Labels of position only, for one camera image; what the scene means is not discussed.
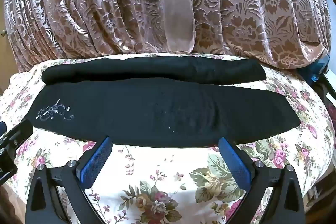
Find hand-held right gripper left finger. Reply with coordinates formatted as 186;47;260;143
27;136;113;224

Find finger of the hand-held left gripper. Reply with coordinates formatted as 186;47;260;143
0;119;33;149

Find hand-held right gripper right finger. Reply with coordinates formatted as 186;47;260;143
218;136;306;224

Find black pants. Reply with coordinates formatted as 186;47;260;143
28;58;301;149

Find floral bedsheet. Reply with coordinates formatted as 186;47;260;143
0;52;335;224

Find wooden door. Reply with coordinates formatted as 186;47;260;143
0;0;7;39

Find blue plastic object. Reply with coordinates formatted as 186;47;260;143
299;53;331;86

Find brown floral patterned curtain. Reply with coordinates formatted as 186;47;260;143
4;0;332;73

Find plain brown curtain sash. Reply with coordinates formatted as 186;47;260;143
160;0;195;53

